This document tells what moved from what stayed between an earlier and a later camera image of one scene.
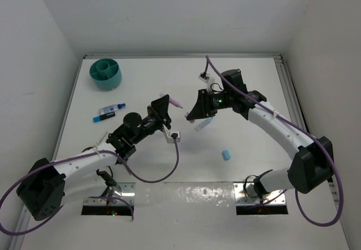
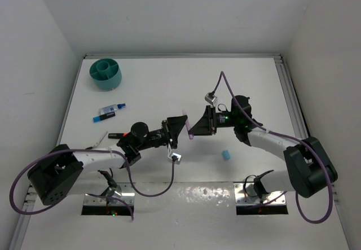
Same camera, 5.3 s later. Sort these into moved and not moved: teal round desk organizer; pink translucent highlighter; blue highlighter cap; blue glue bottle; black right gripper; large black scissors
Moved: black right gripper; pink translucent highlighter
Not moved: teal round desk organizer; blue glue bottle; blue highlighter cap; large black scissors
